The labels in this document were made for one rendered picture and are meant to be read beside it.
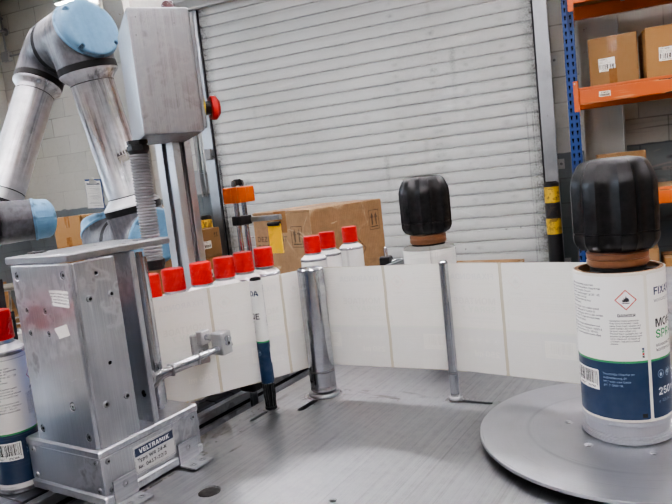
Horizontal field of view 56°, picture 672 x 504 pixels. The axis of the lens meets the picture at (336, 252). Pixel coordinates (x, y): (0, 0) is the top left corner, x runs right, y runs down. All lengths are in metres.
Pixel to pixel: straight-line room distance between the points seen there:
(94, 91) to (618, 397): 1.07
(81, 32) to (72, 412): 0.82
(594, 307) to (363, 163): 4.96
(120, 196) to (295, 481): 0.81
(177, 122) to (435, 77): 4.53
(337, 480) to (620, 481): 0.27
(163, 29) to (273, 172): 4.93
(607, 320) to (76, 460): 0.56
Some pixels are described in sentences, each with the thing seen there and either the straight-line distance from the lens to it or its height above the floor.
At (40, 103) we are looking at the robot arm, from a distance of 1.45.
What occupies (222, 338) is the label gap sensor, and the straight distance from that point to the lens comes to 0.81.
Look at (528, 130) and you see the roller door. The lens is 5.30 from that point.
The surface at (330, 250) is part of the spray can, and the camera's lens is 1.27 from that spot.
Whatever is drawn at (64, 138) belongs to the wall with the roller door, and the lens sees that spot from 7.58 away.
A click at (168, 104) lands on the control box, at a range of 1.02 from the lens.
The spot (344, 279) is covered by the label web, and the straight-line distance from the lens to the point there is 0.89.
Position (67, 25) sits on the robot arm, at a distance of 1.34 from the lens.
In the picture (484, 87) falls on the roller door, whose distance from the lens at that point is 5.36.
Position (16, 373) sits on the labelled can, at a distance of 0.79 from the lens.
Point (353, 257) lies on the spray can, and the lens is 1.34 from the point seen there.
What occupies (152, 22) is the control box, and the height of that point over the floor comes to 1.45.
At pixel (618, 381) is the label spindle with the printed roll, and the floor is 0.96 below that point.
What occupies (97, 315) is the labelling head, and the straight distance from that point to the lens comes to 0.68.
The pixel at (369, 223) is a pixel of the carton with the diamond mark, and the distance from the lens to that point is 1.83.
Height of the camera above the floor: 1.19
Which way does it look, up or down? 6 degrees down
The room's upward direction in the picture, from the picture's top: 6 degrees counter-clockwise
